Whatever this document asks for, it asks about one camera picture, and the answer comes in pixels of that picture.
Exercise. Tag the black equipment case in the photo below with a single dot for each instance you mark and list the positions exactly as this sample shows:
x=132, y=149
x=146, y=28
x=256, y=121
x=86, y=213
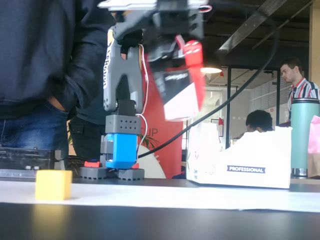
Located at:
x=25, y=157

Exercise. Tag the brown paper bag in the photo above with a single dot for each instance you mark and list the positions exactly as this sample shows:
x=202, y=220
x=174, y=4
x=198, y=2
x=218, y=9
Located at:
x=314, y=166

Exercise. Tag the clear plastic tray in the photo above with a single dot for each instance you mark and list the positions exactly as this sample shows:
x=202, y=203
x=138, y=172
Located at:
x=25, y=173

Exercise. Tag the white carton with Professional label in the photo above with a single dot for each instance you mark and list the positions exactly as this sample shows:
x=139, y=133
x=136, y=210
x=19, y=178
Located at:
x=250, y=155

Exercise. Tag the grey robot arm blue base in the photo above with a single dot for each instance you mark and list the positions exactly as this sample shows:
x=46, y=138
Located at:
x=117, y=75

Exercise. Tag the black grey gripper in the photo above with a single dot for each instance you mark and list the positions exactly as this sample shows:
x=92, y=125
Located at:
x=194, y=66

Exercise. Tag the person in navy hoodie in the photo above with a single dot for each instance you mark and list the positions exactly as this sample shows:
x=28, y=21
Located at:
x=37, y=50

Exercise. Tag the black steel ceiling beam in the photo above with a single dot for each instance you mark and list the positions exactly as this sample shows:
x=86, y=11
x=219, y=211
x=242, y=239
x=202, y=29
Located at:
x=250, y=22

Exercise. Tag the white paper sheet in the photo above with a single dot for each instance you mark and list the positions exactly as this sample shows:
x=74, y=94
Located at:
x=150, y=196

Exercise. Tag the green potted plant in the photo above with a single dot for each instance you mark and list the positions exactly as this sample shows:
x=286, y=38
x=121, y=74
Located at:
x=150, y=142

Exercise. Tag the red table clamp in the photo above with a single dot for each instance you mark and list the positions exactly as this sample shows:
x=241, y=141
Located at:
x=135, y=165
x=92, y=164

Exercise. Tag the seated person with black hair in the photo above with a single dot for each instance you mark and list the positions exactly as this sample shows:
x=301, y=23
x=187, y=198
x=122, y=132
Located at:
x=258, y=121

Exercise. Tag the glowing pendant lamp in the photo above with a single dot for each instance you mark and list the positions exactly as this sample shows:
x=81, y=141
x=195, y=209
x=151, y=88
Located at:
x=211, y=70

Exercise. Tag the yellow cube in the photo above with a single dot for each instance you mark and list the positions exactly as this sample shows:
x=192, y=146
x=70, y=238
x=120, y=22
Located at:
x=53, y=185

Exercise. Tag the teal thermos bottle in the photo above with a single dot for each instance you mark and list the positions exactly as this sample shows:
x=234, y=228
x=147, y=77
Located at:
x=303, y=130

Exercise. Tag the man in striped shirt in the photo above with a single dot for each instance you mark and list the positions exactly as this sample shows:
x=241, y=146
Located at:
x=302, y=87

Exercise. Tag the black partition frame post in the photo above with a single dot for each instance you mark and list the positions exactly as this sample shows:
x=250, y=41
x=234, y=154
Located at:
x=228, y=130

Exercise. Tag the black and white cardboard box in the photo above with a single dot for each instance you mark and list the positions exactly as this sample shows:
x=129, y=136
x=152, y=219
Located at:
x=178, y=100

